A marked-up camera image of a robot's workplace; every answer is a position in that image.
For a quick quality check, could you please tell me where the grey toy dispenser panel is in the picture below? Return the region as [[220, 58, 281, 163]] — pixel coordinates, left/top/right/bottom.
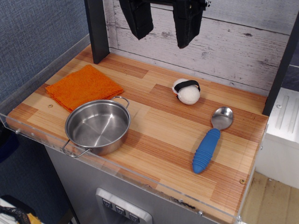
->
[[95, 188, 153, 224]]

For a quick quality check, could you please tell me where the black vertical post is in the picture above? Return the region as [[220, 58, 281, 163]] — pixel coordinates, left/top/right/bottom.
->
[[262, 15, 299, 116], [84, 0, 110, 64]]

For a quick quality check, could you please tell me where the white aluminium rail block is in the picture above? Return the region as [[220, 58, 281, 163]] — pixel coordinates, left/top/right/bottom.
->
[[266, 88, 299, 143]]

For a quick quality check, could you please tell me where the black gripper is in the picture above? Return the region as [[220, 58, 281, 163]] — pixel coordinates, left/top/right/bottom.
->
[[119, 0, 211, 49]]

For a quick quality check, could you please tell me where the white plush sushi toy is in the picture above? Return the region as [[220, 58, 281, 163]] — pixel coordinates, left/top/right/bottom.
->
[[172, 78, 200, 105]]

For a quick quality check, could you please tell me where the black left vertical post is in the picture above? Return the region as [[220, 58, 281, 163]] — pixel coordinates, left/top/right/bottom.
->
[[84, 0, 110, 64]]

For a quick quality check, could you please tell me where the black right vertical post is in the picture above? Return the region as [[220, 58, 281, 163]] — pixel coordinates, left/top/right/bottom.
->
[[262, 15, 299, 116]]

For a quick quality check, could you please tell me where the clear acrylic table guard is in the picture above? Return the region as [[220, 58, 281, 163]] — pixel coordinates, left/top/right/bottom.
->
[[0, 35, 268, 224]]

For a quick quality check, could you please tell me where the orange folded towel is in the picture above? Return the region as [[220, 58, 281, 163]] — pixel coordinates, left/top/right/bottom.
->
[[46, 65, 124, 112]]

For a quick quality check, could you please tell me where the blue handled metal spoon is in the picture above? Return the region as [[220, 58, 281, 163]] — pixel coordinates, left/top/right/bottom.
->
[[192, 107, 233, 174]]

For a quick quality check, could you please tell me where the stainless steel pot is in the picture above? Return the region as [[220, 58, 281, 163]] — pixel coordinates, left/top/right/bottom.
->
[[62, 96, 131, 158]]

